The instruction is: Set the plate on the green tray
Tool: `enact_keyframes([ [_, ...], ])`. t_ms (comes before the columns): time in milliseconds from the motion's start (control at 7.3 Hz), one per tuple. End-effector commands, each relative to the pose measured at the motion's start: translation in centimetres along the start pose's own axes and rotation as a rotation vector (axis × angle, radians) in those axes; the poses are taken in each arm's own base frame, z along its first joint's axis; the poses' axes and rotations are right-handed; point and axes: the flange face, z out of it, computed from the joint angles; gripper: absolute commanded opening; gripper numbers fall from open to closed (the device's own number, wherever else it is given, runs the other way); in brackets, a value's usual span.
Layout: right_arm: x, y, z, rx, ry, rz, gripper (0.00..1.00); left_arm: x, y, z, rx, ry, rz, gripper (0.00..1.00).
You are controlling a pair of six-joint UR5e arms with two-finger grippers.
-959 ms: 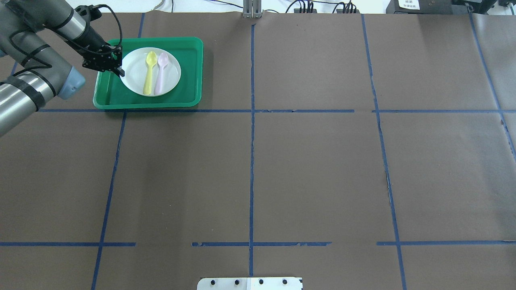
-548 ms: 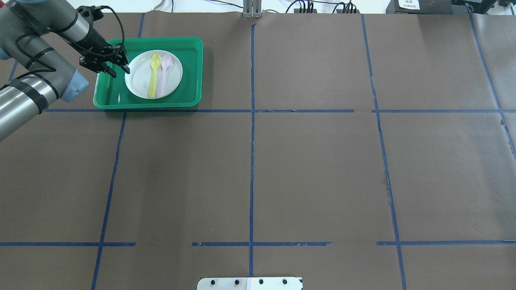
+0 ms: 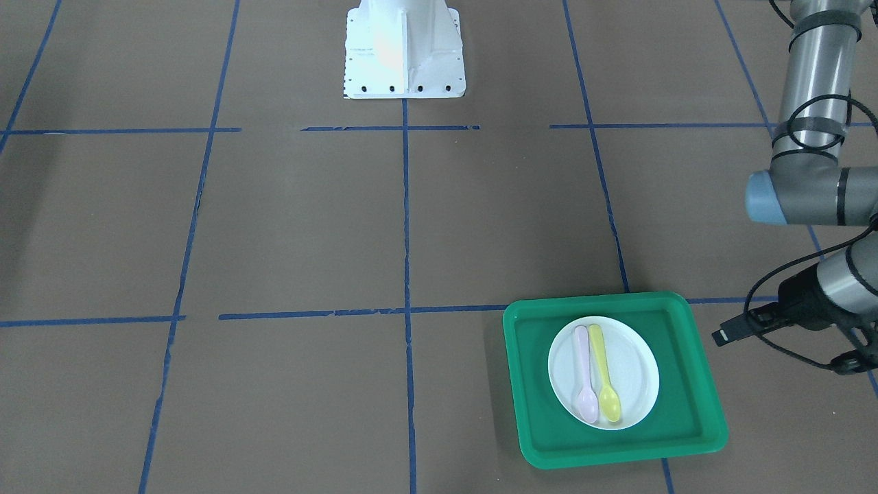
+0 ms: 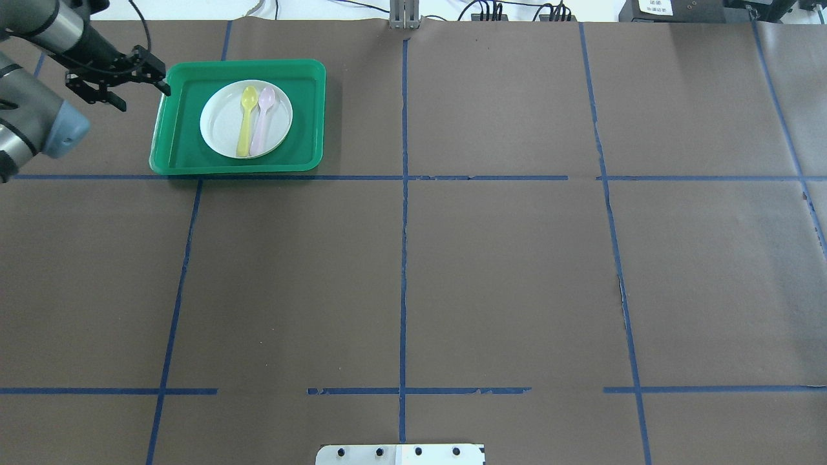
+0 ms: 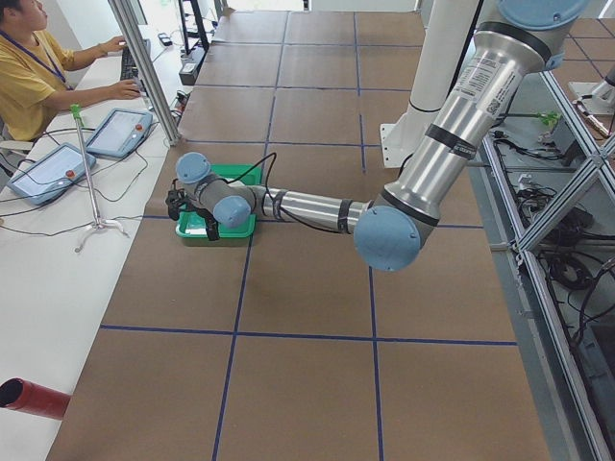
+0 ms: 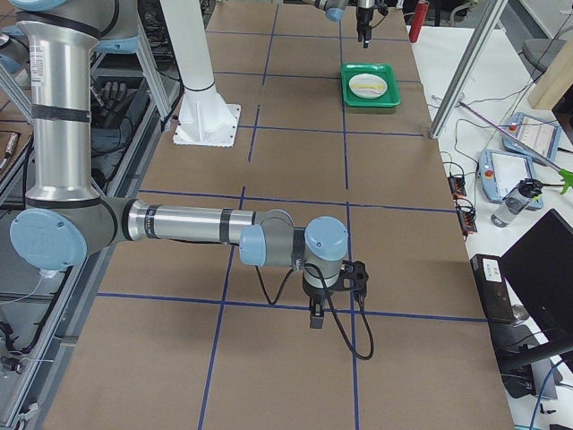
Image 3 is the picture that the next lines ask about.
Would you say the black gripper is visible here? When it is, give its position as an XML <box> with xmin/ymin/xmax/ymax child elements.
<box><xmin>712</xmin><ymin>265</ymin><xmax>836</xmax><ymax>346</ymax></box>

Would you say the white round plate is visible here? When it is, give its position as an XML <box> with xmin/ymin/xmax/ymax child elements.
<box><xmin>547</xmin><ymin>316</ymin><xmax>661</xmax><ymax>431</ymax></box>

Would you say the yellow plastic spoon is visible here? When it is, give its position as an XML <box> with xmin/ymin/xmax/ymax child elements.
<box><xmin>587</xmin><ymin>323</ymin><xmax>621</xmax><ymax>423</ymax></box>

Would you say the pink plastic spoon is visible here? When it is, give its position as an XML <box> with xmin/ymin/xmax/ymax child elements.
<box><xmin>573</xmin><ymin>325</ymin><xmax>601</xmax><ymax>424</ymax></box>

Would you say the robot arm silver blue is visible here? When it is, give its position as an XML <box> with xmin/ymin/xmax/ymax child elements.
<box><xmin>713</xmin><ymin>1</ymin><xmax>876</xmax><ymax>346</ymax></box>

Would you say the green plastic tray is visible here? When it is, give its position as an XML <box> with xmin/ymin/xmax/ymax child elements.
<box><xmin>503</xmin><ymin>292</ymin><xmax>728</xmax><ymax>469</ymax></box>

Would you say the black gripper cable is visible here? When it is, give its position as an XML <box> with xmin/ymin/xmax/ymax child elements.
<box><xmin>744</xmin><ymin>233</ymin><xmax>878</xmax><ymax>371</ymax></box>

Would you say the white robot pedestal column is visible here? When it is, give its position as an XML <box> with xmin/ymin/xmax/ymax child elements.
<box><xmin>343</xmin><ymin>1</ymin><xmax>467</xmax><ymax>99</ymax></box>

